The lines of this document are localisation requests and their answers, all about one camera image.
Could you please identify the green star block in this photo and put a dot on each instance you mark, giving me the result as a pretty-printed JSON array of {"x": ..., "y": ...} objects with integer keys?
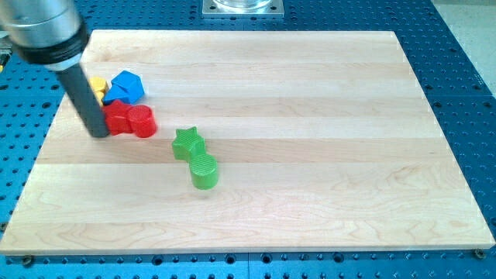
[{"x": 188, "y": 144}]

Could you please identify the metal base plate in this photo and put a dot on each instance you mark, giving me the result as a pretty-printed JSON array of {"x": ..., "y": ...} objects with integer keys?
[{"x": 242, "y": 8}]

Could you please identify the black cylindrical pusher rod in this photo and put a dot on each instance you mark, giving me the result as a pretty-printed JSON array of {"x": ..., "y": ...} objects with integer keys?
[{"x": 84, "y": 101}]

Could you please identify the red star block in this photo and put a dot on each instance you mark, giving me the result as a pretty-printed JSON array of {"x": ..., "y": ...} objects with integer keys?
[{"x": 116, "y": 117}]

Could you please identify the blue pentagon block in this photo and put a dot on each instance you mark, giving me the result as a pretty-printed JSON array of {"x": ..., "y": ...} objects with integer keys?
[{"x": 131, "y": 83}]

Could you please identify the red cylinder block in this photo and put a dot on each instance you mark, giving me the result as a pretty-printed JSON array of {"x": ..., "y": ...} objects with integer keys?
[{"x": 142, "y": 121}]

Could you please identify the board clamp screw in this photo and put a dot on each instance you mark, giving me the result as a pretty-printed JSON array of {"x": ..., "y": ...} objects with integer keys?
[
  {"x": 479, "y": 254},
  {"x": 27, "y": 260}
]

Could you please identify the green cylinder block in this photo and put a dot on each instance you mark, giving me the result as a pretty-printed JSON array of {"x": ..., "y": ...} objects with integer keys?
[{"x": 204, "y": 171}]

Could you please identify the light wooden board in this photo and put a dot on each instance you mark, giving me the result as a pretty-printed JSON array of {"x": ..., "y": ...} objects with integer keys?
[{"x": 324, "y": 141}]

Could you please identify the blue triangle block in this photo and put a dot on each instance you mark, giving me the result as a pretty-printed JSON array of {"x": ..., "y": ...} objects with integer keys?
[{"x": 115, "y": 93}]

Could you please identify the yellow round block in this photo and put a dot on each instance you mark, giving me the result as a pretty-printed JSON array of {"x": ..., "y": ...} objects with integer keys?
[{"x": 98, "y": 84}]

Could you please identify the right board clamp screw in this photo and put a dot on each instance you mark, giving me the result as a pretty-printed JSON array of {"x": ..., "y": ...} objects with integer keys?
[{"x": 479, "y": 254}]

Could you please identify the yellow block behind rod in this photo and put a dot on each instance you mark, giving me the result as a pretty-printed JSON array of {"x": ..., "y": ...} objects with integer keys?
[{"x": 99, "y": 96}]

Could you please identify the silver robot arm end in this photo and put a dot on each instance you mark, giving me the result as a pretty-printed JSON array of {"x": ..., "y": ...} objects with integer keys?
[{"x": 51, "y": 33}]

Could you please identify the left board clamp screw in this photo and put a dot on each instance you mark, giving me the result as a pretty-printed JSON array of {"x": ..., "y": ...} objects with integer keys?
[{"x": 27, "y": 260}]

